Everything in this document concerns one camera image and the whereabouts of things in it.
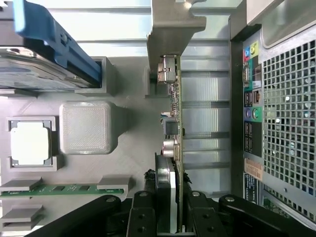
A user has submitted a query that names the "green RAM stick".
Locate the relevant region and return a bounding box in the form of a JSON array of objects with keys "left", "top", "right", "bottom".
[{"left": 0, "top": 184, "right": 124, "bottom": 198}]

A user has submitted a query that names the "silver CPU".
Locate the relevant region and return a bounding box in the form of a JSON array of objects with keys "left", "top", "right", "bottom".
[{"left": 9, "top": 120, "right": 52, "bottom": 165}]

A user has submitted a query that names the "black open PC case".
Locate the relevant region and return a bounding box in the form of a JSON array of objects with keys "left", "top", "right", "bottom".
[{"left": 228, "top": 0, "right": 316, "bottom": 223}]

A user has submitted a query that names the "hard disk in blue carrier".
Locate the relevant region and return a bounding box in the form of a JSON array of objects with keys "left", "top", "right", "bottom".
[{"left": 0, "top": 0, "right": 103, "bottom": 89}]

